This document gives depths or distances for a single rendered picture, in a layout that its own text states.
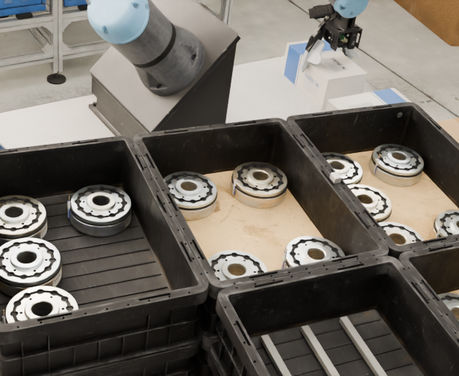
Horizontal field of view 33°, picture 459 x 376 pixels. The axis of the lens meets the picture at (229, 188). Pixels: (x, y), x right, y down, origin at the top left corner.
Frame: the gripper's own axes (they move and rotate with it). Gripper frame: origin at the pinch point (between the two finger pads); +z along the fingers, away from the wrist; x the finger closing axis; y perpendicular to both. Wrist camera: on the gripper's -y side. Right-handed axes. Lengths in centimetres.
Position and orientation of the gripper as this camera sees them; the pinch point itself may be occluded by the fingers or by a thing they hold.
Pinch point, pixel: (324, 66)
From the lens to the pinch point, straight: 207.2
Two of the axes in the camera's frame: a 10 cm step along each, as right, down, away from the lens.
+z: -1.2, 7.9, 6.0
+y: 4.6, 5.8, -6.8
